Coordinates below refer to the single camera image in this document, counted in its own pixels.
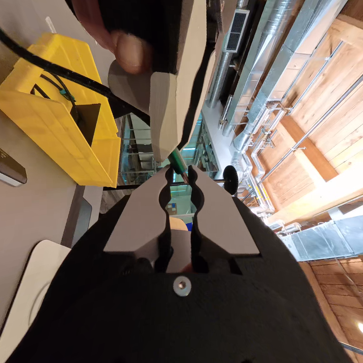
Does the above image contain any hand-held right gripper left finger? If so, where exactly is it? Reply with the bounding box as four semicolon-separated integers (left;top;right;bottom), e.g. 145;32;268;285
103;166;173;268

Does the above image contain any yellow plastic bin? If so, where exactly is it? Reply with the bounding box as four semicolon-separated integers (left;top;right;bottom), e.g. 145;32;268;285
0;33;121;189

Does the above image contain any black stand pole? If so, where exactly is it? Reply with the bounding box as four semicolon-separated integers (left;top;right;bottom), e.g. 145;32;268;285
213;166;240;197

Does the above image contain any black hdmi switch box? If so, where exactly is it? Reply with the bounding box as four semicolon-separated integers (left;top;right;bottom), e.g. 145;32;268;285
0;149;28;188

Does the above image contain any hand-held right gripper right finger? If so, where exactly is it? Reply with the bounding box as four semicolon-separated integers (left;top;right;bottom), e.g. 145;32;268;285
187;165;260;268

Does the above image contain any white stand base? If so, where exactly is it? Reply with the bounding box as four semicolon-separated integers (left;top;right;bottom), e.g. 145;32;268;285
0;240;72;347

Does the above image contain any person's left hand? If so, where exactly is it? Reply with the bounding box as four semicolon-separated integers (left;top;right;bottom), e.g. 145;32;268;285
71;0;156;75

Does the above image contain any black braided hdmi cable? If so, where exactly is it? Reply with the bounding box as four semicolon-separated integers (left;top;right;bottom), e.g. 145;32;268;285
0;27;189;172
31;71;78;104

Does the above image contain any black board with wooden edge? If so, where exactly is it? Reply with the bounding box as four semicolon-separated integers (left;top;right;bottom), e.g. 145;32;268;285
169;216;190;232

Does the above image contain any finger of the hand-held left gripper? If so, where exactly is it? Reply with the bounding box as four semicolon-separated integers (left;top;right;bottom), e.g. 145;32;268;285
108;57;183;163
173;0;219;149

